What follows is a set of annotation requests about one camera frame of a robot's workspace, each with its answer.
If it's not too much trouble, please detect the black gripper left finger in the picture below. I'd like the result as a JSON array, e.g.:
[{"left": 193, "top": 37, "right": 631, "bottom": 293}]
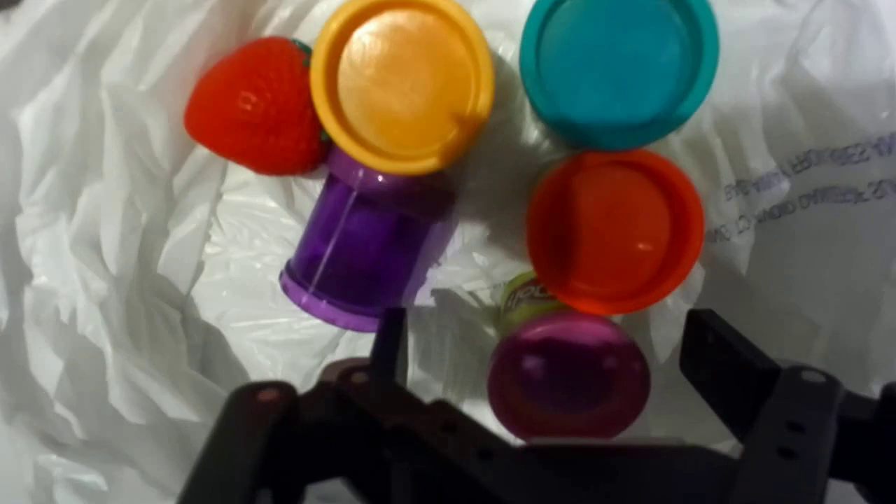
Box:
[{"left": 371, "top": 305, "right": 411, "bottom": 385}]

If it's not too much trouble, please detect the yellow lid dough tub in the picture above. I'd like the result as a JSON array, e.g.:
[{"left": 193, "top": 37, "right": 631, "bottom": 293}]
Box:
[{"left": 309, "top": 0, "right": 498, "bottom": 179}]

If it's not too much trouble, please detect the purple plastic tub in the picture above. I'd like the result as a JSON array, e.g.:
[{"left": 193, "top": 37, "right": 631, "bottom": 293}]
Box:
[{"left": 278, "top": 143, "right": 460, "bottom": 335}]

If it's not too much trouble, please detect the teal lid dough tub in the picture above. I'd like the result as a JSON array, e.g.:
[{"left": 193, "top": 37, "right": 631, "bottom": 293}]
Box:
[{"left": 519, "top": 0, "right": 723, "bottom": 153}]

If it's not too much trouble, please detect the white plastic bag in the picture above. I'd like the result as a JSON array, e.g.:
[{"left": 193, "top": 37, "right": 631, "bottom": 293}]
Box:
[{"left": 0, "top": 0, "right": 896, "bottom": 504}]

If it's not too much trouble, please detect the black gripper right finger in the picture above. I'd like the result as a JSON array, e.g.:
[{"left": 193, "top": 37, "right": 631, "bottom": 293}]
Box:
[{"left": 681, "top": 308, "right": 791, "bottom": 443}]

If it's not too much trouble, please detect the orange lid dough tub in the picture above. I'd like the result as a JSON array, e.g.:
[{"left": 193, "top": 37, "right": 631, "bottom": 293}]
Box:
[{"left": 525, "top": 149, "right": 709, "bottom": 318}]

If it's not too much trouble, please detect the magenta lid dough tub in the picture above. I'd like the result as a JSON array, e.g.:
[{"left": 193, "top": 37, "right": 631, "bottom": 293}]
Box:
[{"left": 484, "top": 269, "right": 652, "bottom": 443}]

